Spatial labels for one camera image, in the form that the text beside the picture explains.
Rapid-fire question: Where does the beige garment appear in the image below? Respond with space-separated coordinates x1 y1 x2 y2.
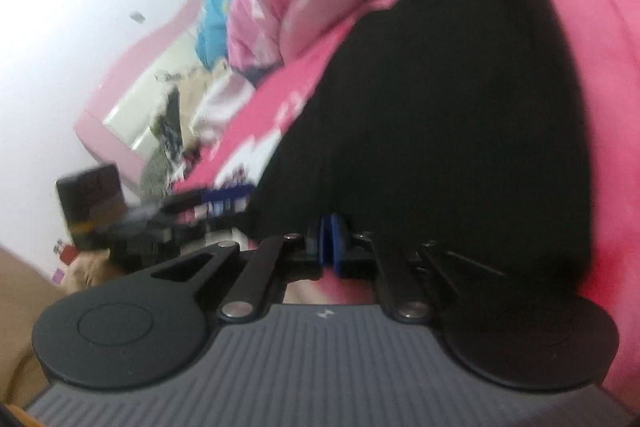
174 73 222 108

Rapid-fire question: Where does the black garment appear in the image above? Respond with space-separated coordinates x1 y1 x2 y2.
254 0 597 299

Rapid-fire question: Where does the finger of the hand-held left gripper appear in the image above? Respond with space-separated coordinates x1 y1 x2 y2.
171 185 256 211
196 203 252 233

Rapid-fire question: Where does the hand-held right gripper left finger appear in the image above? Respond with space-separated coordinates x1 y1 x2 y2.
149 217 329 323

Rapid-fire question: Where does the pink and white headboard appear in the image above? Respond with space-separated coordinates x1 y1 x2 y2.
74 0 227 188

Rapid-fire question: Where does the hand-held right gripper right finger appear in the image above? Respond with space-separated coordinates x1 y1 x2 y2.
327 214 505 324

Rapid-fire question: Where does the white cloth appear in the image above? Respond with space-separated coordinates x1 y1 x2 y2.
191 71 257 144

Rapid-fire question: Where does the black cable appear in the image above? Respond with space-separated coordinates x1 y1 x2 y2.
151 68 187 84

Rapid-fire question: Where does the dark olive garment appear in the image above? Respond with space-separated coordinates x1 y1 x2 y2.
139 88 187 204

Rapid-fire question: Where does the pink floral bed sheet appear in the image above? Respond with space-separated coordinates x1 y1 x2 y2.
169 0 640 427

